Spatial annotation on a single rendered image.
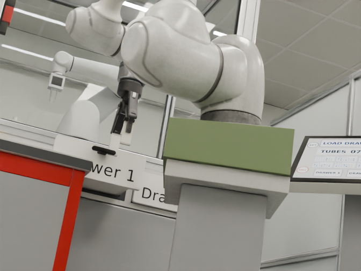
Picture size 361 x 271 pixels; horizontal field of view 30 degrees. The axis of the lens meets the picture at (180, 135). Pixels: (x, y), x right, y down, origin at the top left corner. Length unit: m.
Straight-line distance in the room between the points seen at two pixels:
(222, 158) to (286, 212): 2.79
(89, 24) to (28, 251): 0.74
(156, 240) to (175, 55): 0.91
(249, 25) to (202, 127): 1.18
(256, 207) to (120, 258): 0.80
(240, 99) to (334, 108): 2.46
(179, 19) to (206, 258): 0.55
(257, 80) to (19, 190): 0.63
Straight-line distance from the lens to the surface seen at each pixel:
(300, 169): 2.31
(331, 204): 3.83
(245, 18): 2.65
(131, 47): 1.54
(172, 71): 1.52
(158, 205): 2.26
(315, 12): 4.86
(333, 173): 2.27
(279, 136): 1.52
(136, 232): 2.25
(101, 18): 1.98
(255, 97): 1.65
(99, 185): 2.17
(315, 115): 4.23
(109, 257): 2.21
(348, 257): 2.27
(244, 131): 1.52
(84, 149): 2.05
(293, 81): 5.93
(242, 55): 1.66
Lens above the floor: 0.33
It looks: 19 degrees up
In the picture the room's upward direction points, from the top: 9 degrees clockwise
